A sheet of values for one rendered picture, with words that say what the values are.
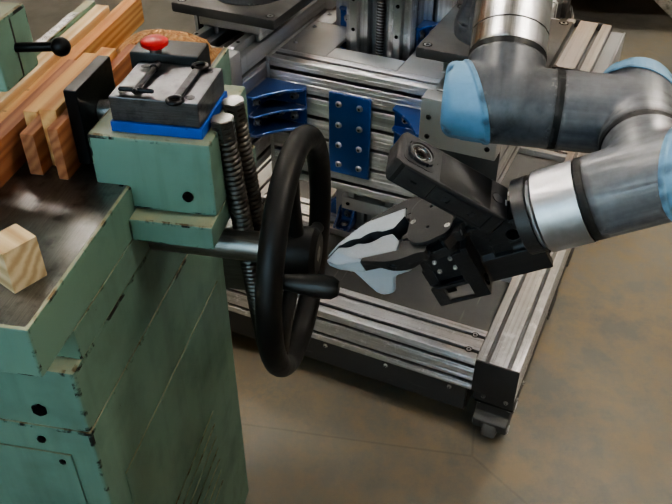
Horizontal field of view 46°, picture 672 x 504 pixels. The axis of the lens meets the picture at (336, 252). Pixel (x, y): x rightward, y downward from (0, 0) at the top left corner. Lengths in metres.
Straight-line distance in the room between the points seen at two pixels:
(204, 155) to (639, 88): 0.42
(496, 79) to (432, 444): 1.13
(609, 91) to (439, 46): 0.67
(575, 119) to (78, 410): 0.56
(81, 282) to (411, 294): 1.08
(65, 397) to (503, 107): 0.51
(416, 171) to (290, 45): 0.98
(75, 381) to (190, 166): 0.25
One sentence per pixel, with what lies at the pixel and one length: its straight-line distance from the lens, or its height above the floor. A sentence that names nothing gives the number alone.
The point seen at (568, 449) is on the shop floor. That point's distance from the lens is 1.81.
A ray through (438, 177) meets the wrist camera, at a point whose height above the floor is 1.01.
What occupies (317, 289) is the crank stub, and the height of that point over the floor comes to 0.86.
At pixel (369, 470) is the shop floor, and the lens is 1.71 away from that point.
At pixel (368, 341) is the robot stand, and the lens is 1.70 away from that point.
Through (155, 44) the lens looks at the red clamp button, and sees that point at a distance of 0.90.
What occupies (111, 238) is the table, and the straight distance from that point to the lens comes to 0.86.
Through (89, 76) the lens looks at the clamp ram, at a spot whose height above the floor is 0.99.
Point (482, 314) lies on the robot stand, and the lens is 1.75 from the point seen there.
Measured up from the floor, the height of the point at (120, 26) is 0.93.
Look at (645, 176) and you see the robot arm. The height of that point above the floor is 1.03.
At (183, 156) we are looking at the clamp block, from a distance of 0.84.
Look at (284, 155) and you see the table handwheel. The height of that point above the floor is 0.95.
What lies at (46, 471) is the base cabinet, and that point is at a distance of 0.98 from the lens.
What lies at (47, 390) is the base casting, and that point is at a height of 0.77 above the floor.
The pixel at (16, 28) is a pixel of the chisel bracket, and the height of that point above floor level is 1.05.
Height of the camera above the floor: 1.37
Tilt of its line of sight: 38 degrees down
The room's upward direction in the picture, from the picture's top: straight up
